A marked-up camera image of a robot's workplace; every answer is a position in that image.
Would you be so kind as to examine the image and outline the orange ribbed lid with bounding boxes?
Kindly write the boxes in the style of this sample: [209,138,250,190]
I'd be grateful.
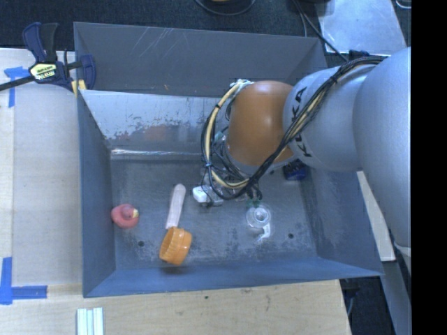
[159,226,193,266]

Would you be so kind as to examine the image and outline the blue ribbed object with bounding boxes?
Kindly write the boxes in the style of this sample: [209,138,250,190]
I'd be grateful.
[283,160,309,181]

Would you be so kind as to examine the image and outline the grey metal bin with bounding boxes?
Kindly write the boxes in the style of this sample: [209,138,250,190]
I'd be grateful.
[73,22,386,299]

